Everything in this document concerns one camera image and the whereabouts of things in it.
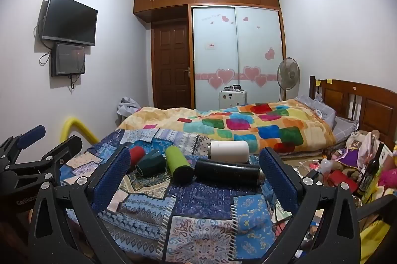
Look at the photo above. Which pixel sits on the grey pillow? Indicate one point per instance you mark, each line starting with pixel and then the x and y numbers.
pixel 319 110

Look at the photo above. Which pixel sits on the yellow bag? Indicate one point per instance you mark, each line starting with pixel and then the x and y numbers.
pixel 373 240

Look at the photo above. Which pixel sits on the dark wine bottle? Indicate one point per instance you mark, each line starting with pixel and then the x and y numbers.
pixel 370 171

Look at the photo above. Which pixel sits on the small black wall monitor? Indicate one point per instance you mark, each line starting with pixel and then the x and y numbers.
pixel 68 59

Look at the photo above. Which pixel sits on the clear plastic squeeze bottle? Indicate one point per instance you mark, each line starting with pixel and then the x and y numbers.
pixel 325 164

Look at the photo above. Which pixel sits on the red cup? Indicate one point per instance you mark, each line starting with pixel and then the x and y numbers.
pixel 137 157

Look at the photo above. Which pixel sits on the light green cup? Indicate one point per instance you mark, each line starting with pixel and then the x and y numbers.
pixel 180 163

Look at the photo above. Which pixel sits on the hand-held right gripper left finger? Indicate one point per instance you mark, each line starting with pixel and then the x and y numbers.
pixel 109 181

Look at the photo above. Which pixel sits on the yellow foam tube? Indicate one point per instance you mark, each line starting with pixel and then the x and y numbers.
pixel 77 126

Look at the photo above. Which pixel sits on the wooden bed headboard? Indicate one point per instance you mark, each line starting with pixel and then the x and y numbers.
pixel 369 108

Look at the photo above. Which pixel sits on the colourful checked quilt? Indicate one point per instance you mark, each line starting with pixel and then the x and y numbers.
pixel 248 124

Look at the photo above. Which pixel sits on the grey clothes pile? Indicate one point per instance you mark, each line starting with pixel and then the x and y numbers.
pixel 127 105

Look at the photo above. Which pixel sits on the brown wooden door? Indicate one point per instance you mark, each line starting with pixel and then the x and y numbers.
pixel 170 65

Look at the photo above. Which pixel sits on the standing electric fan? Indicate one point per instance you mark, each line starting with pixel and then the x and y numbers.
pixel 288 73

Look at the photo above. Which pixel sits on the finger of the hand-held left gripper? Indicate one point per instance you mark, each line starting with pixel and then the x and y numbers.
pixel 66 149
pixel 31 135

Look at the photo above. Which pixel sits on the heart-sticker sliding wardrobe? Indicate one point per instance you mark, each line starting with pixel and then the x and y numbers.
pixel 235 49

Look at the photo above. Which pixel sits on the white plastic bag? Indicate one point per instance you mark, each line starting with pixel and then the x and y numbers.
pixel 366 146

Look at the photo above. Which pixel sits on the wall-mounted black television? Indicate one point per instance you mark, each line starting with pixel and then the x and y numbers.
pixel 69 18

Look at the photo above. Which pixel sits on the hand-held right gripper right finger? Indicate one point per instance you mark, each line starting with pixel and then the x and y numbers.
pixel 280 181

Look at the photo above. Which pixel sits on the red box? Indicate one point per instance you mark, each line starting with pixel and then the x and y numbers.
pixel 338 178

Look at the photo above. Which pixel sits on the dark green cup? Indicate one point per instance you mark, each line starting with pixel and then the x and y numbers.
pixel 152 163

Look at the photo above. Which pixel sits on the patchwork blue blanket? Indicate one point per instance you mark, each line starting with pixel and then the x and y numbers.
pixel 192 214

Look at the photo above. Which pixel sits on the white bedside cabinet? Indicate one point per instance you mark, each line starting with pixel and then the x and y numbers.
pixel 232 99

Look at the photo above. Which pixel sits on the white cup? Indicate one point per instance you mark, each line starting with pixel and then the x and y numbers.
pixel 229 151

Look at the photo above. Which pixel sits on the pink plush toy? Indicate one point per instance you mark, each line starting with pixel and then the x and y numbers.
pixel 387 178

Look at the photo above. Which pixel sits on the black cup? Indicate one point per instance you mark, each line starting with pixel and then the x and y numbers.
pixel 228 172

